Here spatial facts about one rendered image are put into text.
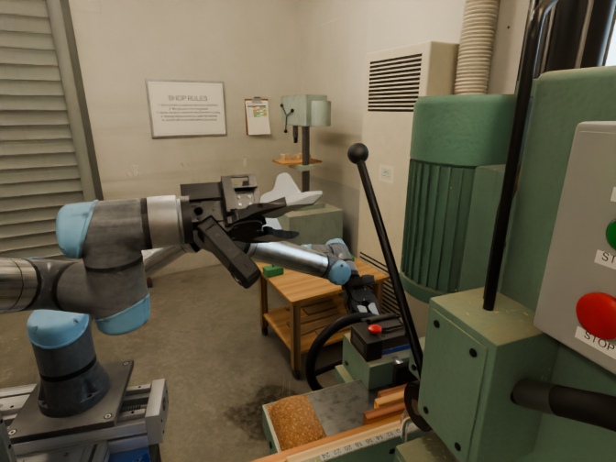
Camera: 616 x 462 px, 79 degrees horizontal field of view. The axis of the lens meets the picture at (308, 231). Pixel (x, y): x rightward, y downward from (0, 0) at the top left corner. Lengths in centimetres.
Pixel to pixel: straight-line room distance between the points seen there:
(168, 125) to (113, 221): 291
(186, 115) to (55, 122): 94
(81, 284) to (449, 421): 50
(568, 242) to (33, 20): 336
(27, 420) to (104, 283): 61
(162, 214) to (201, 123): 297
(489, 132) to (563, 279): 26
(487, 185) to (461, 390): 24
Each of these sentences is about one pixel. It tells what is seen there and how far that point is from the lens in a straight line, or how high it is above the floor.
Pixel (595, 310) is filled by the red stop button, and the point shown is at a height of 136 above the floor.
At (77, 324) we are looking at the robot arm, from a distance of 101.
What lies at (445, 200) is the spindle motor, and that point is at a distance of 56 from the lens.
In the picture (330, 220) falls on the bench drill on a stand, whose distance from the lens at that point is 299.
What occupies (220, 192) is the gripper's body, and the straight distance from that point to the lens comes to 58.
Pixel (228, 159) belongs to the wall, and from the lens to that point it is 359.
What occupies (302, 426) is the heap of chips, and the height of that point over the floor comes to 93.
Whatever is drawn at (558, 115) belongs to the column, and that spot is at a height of 148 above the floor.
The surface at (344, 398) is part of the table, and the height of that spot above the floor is 90.
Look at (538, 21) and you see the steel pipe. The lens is 39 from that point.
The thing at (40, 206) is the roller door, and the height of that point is 78.
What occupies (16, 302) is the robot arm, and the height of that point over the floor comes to 125.
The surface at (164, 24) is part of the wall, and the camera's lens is 352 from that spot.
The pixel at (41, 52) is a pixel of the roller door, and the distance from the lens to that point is 340.
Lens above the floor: 149
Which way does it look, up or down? 18 degrees down
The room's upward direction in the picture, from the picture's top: straight up
